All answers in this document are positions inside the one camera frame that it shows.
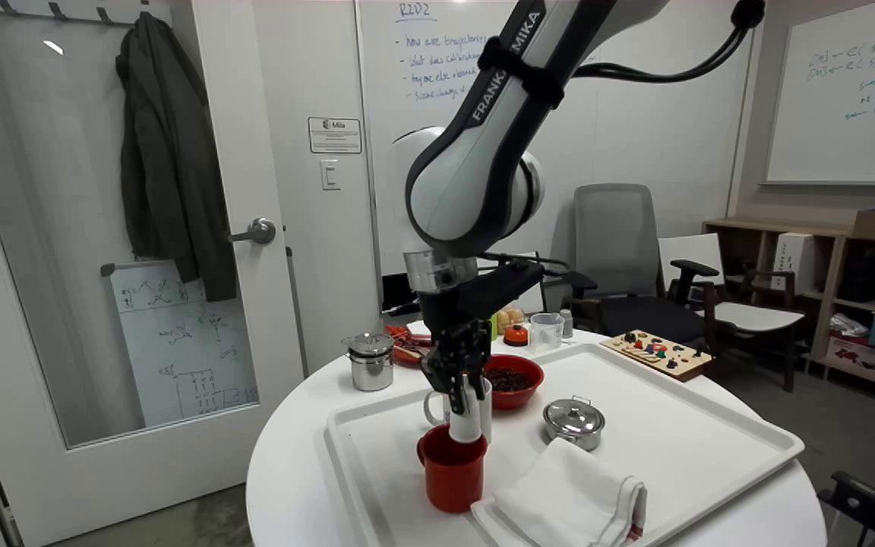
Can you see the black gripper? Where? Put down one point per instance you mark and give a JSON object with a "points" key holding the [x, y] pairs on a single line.
{"points": [[454, 315]]}

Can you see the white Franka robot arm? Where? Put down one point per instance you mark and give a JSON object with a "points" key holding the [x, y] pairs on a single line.
{"points": [[487, 154]]}

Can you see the red mug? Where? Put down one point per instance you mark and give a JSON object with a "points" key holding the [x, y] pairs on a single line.
{"points": [[450, 473]]}

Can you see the red bowl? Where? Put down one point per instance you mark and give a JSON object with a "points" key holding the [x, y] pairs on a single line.
{"points": [[513, 383]]}

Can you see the red plate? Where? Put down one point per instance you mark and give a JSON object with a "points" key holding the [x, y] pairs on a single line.
{"points": [[406, 347]]}

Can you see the steel pot with lid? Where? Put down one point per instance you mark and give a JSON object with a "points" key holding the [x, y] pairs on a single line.
{"points": [[367, 362]]}

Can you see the clear plastic cup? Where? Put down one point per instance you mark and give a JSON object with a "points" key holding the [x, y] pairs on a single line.
{"points": [[547, 328]]}

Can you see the small steel lidded container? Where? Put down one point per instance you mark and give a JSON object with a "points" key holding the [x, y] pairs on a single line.
{"points": [[571, 424]]}

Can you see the white folded towel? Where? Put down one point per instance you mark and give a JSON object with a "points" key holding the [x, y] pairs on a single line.
{"points": [[570, 498]]}

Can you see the white door with glass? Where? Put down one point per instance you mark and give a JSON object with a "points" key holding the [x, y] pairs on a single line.
{"points": [[265, 336]]}

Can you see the wooden board with coloured buttons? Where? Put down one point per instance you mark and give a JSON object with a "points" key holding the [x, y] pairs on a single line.
{"points": [[657, 353]]}

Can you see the grey office chair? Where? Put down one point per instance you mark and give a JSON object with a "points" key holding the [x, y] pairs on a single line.
{"points": [[614, 245]]}

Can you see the white plastic tray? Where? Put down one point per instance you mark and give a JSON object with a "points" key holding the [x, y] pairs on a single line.
{"points": [[681, 445]]}

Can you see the small leaning whiteboard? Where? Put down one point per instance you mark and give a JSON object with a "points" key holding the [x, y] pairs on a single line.
{"points": [[180, 345]]}

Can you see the white seat wooden chair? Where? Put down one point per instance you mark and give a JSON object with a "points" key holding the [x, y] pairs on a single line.
{"points": [[758, 316]]}

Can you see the dark hanging coat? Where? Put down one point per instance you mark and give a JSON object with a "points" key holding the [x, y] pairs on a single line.
{"points": [[175, 154]]}

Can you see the wooden shelf unit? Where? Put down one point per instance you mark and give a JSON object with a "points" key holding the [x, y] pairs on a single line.
{"points": [[864, 305]]}

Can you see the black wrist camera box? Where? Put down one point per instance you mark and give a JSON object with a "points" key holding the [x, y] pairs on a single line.
{"points": [[505, 283]]}

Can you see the white light switch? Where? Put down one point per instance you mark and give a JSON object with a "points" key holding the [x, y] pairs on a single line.
{"points": [[328, 173]]}

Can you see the white wall sign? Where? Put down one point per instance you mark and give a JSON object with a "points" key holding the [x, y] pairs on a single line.
{"points": [[334, 136]]}

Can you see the wall whiteboard with green writing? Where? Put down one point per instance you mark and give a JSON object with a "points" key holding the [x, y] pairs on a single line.
{"points": [[848, 92]]}

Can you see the coat hook rail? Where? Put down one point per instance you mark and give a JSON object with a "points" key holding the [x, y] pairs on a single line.
{"points": [[74, 10]]}

